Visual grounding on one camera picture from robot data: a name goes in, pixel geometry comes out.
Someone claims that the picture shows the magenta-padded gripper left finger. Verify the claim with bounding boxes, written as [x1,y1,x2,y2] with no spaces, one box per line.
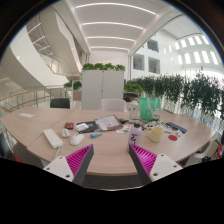
[43,143,95,187]

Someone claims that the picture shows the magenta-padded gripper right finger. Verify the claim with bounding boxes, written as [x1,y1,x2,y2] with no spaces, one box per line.
[128,142,184,186]

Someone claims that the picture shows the lilac drink bottle black cap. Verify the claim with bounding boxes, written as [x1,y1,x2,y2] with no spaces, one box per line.
[127,121,143,149]

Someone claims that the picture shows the white power strip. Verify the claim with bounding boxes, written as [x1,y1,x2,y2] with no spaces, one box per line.
[43,128,64,150]

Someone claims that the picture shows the white computer mouse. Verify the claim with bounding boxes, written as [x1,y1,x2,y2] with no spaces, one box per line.
[69,133,86,147]

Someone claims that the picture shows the pale yellow mug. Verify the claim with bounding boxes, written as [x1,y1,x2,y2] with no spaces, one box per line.
[146,126,164,144]

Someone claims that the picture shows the small white charger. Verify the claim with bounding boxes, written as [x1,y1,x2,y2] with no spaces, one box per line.
[61,128,71,139]

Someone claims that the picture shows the dark blue keyboard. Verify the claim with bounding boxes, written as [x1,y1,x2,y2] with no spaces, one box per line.
[165,121,188,134]

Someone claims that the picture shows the white chair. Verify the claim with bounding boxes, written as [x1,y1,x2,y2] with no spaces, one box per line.
[184,139,218,166]
[100,98,127,112]

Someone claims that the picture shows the black pad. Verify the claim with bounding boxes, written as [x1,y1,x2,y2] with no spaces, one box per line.
[76,120,99,134]

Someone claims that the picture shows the colourful sticker sheet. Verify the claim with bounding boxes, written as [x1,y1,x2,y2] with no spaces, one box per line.
[115,123,134,134]

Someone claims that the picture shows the green tote bag cat print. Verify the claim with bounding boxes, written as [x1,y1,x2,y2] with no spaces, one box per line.
[139,97,162,122]

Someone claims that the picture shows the clear plastic cup with lid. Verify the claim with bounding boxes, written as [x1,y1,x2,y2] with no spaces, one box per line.
[129,99,141,122]

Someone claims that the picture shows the black chair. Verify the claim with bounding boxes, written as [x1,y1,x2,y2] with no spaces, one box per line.
[49,97,71,109]

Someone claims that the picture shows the row of green hedge plants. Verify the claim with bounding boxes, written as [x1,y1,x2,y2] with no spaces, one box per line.
[123,71,224,118]

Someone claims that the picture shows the glass railing wooden handrail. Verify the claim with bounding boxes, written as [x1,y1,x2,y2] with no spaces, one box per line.
[0,87,66,113]

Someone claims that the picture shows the low planter with plants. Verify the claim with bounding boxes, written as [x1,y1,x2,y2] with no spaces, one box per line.
[63,80,83,101]

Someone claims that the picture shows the white cabinet topped with plants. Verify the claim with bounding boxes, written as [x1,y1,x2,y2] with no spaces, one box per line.
[80,62,127,111]

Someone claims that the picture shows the ceiling strip lights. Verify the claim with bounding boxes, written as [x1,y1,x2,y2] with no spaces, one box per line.
[74,1,158,53]

